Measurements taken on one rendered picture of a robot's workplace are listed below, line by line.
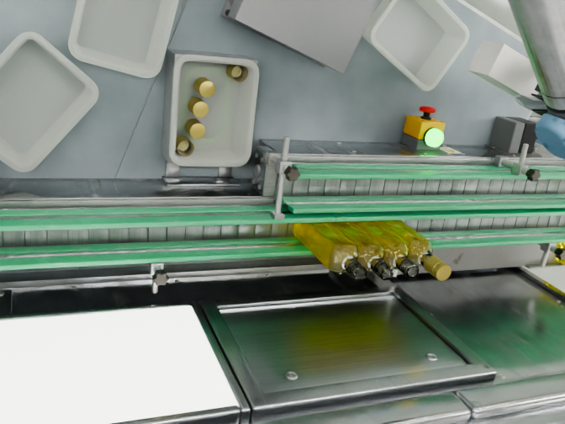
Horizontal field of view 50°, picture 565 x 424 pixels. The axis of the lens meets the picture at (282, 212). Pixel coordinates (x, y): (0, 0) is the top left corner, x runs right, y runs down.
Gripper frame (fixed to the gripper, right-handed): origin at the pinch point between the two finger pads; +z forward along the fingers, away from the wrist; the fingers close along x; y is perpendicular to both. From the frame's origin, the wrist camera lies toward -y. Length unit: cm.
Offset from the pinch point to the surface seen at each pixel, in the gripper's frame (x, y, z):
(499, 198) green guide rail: 23.2, -25.7, 18.2
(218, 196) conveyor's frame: 46, 41, 22
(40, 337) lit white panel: 75, 68, 3
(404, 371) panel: 56, 12, -18
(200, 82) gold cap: 27, 52, 29
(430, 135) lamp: 16.5, -2.7, 24.7
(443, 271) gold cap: 39.3, 3.9, -6.9
